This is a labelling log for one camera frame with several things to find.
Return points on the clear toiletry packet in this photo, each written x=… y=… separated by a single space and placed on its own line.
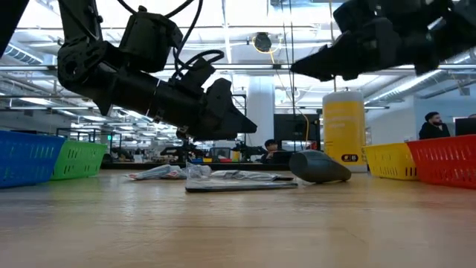
x=238 y=186

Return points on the small black monitor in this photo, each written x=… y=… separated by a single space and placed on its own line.
x=466 y=127

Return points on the background black robot arm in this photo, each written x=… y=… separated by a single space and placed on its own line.
x=182 y=152
x=251 y=150

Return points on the green plastic basket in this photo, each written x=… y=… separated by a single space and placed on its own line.
x=82 y=160

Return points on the blue plastic basket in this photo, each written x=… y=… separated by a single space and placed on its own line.
x=26 y=160

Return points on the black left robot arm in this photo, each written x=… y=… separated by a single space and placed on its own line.
x=93 y=70

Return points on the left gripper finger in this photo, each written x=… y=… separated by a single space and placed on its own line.
x=240 y=124
x=223 y=136

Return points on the dark grey deodorant bottle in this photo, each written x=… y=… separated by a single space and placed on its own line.
x=316 y=167

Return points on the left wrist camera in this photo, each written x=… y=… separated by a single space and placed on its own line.
x=197 y=72

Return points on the white building column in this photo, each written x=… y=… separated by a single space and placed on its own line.
x=260 y=111

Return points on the large black monitor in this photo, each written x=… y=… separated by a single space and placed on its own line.
x=297 y=128

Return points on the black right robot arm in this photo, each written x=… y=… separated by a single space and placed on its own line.
x=409 y=11

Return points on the person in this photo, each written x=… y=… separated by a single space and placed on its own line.
x=270 y=147
x=433 y=130

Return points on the background black workstation frame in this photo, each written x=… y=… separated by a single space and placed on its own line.
x=89 y=131

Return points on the yellow plastic basket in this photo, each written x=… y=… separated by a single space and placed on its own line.
x=388 y=162

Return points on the red plastic basket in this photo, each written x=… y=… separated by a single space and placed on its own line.
x=444 y=162

